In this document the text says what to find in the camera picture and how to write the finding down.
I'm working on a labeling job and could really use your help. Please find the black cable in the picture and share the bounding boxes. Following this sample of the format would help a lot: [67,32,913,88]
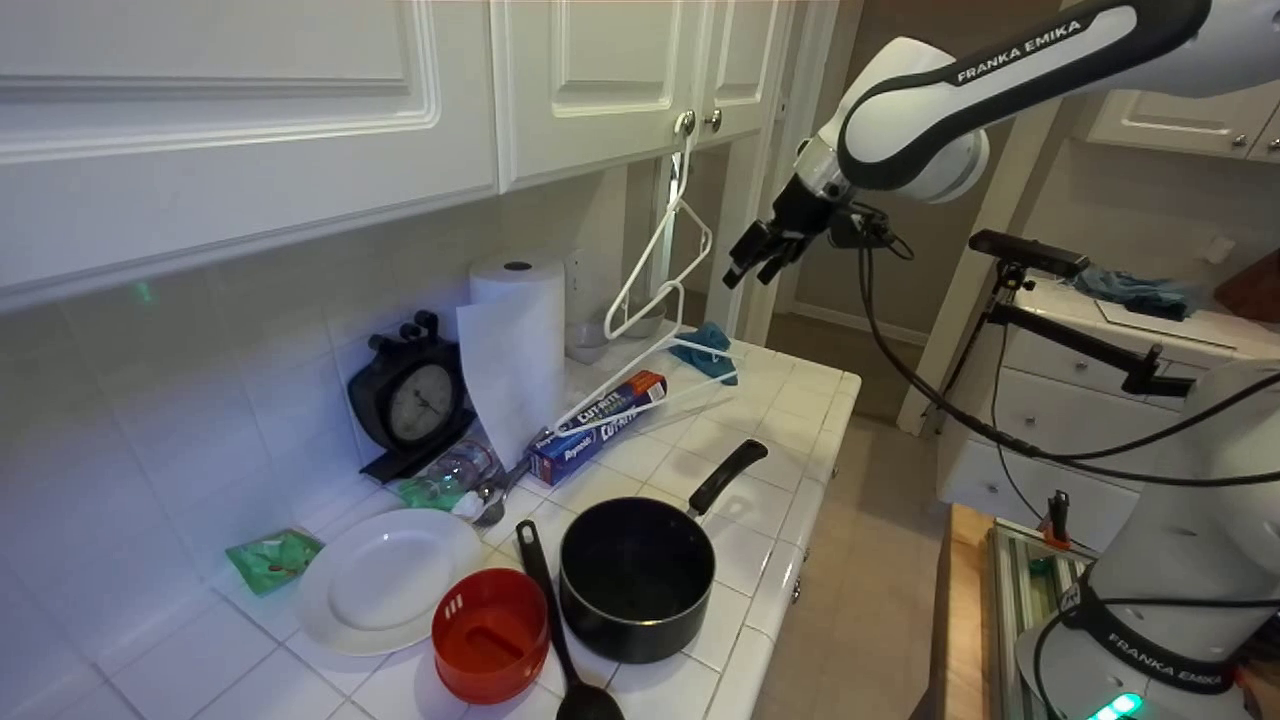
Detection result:
[851,238,1280,492]

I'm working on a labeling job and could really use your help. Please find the red measuring cup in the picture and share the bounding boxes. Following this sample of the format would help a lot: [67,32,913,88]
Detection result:
[426,563,555,707]

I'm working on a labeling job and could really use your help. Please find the white plate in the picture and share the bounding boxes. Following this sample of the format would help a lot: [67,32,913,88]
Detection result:
[292,505,489,660]

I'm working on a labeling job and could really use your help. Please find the blue foil box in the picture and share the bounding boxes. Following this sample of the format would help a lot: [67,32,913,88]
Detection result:
[526,367,675,490]

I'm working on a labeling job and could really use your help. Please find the black camera stand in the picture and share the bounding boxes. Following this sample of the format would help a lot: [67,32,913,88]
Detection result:
[979,257,1200,403]

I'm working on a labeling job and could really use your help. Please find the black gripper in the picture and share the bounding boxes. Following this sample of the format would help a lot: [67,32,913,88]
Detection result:
[720,177,843,292]

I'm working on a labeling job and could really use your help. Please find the white upper cabinets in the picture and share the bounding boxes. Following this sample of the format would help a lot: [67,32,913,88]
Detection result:
[0,0,805,319]

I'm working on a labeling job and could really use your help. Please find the white door frame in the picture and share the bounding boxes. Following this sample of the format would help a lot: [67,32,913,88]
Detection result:
[734,0,843,351]

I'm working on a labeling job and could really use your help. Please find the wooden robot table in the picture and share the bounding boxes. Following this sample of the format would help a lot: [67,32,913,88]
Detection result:
[936,499,1001,720]

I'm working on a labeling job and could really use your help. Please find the white drawer cabinet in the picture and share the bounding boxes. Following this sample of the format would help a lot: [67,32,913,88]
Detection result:
[933,274,1280,551]

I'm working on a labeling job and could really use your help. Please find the white paper towel roll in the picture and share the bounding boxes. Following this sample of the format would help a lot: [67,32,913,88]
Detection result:
[450,257,572,469]

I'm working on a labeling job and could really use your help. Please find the blue grey towel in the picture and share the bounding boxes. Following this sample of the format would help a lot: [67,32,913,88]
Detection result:
[1068,259,1200,323]

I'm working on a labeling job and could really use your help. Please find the black saucepan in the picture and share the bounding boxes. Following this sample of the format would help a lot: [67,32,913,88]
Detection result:
[555,438,774,670]

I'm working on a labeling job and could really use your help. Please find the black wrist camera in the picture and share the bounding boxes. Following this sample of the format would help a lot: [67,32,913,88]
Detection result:
[826,198,919,267]

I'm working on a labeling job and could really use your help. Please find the white wrist mount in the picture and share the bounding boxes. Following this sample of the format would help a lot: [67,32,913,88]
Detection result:
[789,131,855,209]

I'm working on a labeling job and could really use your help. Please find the crumpled clear plastic wrapper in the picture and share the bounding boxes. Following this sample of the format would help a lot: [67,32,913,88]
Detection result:
[388,442,513,531]

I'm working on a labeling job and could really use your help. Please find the white wall cabinet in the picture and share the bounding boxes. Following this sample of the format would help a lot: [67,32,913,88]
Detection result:
[1079,80,1280,169]

